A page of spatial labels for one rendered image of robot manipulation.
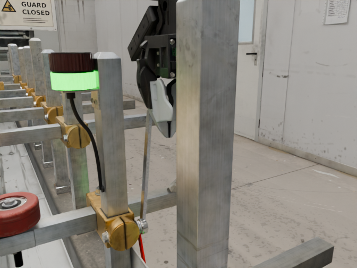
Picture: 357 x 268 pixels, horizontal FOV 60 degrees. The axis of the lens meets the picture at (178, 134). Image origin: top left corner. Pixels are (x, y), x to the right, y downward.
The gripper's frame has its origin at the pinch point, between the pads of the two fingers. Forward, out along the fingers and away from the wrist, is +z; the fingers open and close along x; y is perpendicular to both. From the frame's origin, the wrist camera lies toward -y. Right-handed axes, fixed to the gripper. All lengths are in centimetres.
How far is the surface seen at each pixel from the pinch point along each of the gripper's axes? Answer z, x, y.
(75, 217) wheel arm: 14.9, -13.8, -6.7
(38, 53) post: -11, -7, -77
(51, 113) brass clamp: 5, -9, -49
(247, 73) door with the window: 17, 254, -252
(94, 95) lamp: -5.5, -9.9, -3.8
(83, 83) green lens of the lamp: -7.6, -12.0, -0.9
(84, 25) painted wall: -76, 224, -886
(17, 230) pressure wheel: 12.9, -22.3, -3.9
